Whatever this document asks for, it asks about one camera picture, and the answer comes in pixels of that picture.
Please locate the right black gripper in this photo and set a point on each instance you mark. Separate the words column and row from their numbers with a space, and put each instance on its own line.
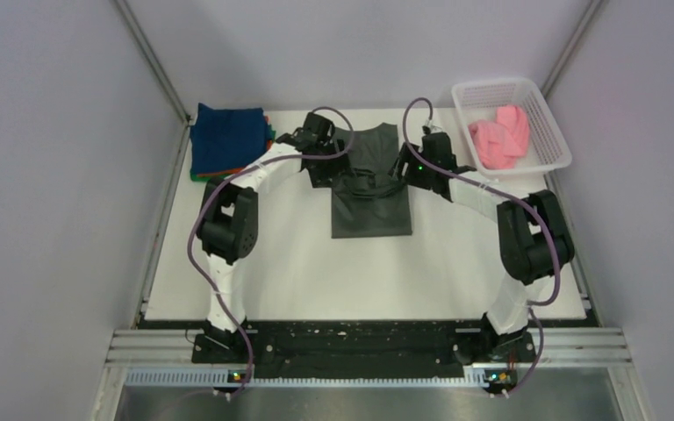
column 398, row 170

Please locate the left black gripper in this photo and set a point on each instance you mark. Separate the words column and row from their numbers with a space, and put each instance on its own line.
column 340, row 167

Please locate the dark grey t-shirt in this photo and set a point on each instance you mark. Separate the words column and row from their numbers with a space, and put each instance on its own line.
column 366, row 202

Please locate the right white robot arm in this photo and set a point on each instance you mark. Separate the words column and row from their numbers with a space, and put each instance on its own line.
column 533, row 238

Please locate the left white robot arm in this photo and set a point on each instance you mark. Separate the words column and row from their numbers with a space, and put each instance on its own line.
column 227, row 224

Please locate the folded orange t-shirt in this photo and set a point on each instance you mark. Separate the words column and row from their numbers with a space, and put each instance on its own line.
column 220, row 172

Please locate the pink t-shirt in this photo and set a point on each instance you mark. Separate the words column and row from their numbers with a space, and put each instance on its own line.
column 501, row 142

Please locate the white plastic basket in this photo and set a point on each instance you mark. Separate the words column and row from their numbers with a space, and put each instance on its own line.
column 548, row 149

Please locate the folded navy blue t-shirt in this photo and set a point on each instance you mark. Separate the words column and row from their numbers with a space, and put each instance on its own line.
column 223, row 139

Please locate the folded green t-shirt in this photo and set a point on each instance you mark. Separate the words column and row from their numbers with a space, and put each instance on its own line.
column 226, row 154

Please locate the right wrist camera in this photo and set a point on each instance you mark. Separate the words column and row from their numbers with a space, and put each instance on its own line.
column 430, row 127

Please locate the left aluminium frame post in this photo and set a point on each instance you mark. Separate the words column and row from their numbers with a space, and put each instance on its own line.
column 149, row 56

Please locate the aluminium frame post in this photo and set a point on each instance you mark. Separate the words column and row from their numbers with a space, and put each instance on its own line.
column 584, row 25
column 149, row 56

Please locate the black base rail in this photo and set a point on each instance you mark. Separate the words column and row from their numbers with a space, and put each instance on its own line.
column 362, row 350

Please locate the right aluminium frame post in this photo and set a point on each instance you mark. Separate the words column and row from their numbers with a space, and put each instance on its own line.
column 584, row 25

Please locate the white slotted cable duct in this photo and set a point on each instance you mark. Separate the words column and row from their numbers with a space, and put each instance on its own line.
column 230, row 378

